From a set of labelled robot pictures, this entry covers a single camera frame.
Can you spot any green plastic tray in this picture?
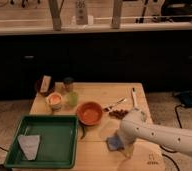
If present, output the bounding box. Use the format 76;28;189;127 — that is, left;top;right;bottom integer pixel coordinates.
4;115;78;169

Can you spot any dark green pepper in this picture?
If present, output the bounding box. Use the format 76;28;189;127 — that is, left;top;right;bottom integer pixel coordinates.
79;122;86;139

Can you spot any orange bowl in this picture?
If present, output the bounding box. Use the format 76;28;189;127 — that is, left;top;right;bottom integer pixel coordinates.
76;102;103;126

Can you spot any blue sponge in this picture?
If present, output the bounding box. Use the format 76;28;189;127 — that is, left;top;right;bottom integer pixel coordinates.
106;135;123;151

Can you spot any black power cable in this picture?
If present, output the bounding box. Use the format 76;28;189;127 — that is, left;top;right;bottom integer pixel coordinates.
158;103;187;171

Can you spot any bunch of dark grapes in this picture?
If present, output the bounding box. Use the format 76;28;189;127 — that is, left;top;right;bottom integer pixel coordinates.
109;109;128;119

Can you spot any green plastic cup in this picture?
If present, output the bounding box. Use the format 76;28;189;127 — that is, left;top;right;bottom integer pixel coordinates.
67;92;79;107

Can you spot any grey folded cloth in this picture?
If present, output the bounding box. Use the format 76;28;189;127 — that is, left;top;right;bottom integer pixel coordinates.
18;135;40;160

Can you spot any dark base box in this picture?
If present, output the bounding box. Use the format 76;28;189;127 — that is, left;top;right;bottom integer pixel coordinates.
175;91;192;108

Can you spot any dark lidded spice jar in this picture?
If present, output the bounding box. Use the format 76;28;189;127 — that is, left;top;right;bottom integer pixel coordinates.
63;77;74;92

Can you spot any dark plate with block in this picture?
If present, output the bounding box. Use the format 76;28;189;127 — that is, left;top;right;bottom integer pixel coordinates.
34;75;55;96

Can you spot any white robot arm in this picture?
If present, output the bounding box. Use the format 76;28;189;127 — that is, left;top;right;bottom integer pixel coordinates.
117;109;192;157

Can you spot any metal fork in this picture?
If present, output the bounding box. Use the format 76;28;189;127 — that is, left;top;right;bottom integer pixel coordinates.
103;98;127;112

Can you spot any small cup with orange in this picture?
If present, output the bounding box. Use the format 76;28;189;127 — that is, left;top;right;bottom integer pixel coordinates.
46;92;62;110

